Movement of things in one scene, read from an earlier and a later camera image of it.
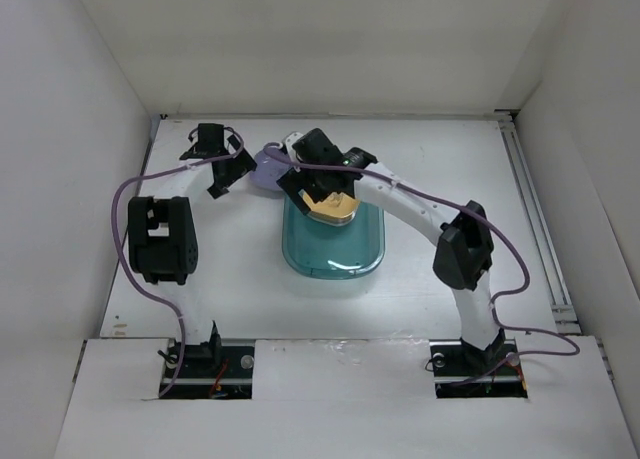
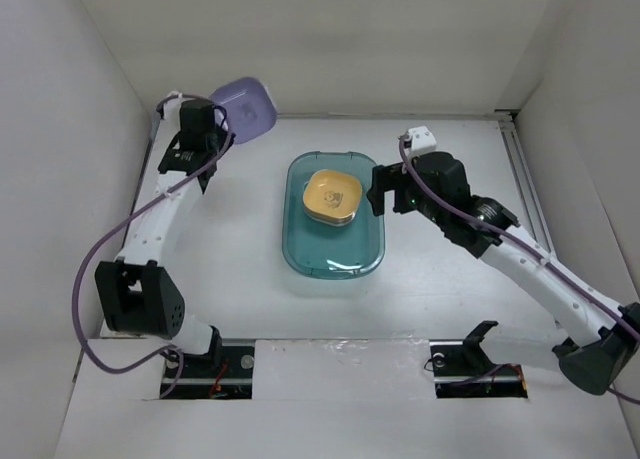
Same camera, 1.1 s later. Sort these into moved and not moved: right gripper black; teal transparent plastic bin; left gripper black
Moved: right gripper black; left gripper black
Not moved: teal transparent plastic bin
